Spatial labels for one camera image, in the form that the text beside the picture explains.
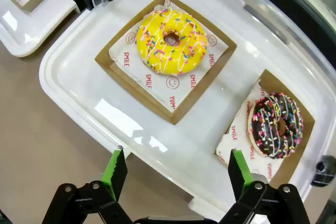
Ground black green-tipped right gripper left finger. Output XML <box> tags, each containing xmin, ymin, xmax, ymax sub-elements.
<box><xmin>41</xmin><ymin>146</ymin><xmax>133</xmax><ymax>224</ymax></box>

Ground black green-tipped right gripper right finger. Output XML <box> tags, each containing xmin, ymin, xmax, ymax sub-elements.
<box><xmin>219</xmin><ymin>148</ymin><xmax>312</xmax><ymax>224</ymax></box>

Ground chocolate rainbow-sprinkled donut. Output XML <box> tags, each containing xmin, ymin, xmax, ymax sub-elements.
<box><xmin>247</xmin><ymin>92</ymin><xmax>305</xmax><ymax>159</ymax></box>

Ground yellow frosted donut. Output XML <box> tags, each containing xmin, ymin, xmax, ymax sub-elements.
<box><xmin>94</xmin><ymin>0</ymin><xmax>238</xmax><ymax>125</ymax></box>

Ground yellow sprinkled donut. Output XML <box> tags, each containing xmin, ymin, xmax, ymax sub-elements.
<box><xmin>136</xmin><ymin>8</ymin><xmax>209</xmax><ymax>76</ymax></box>

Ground white plastic display tray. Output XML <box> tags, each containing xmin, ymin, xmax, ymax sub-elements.
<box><xmin>0</xmin><ymin>0</ymin><xmax>82</xmax><ymax>58</ymax></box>
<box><xmin>38</xmin><ymin>0</ymin><xmax>336</xmax><ymax>221</ymax></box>

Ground clear plastic display lid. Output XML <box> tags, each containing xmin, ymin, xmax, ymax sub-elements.
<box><xmin>83</xmin><ymin>0</ymin><xmax>336</xmax><ymax>180</ymax></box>

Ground black lid handle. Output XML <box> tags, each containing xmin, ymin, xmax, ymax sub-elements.
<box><xmin>259</xmin><ymin>0</ymin><xmax>336</xmax><ymax>61</ymax></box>

